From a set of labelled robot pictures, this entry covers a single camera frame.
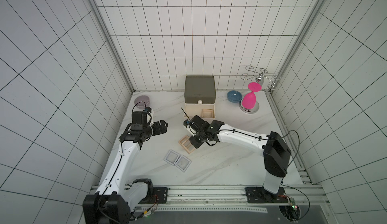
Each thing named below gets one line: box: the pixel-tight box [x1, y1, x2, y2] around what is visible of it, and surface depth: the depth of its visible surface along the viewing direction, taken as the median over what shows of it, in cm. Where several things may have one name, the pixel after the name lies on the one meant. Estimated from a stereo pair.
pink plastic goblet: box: [241, 81, 262, 110], surface depth 90 cm
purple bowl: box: [134, 95, 151, 109], surface depth 109 cm
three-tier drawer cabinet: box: [183, 75, 217, 120], surface depth 94 cm
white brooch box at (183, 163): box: [174, 154, 192, 173], surface depth 85 cm
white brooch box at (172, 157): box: [163, 149, 180, 166], surface depth 87 cm
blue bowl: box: [226, 90, 243, 103], surface depth 116 cm
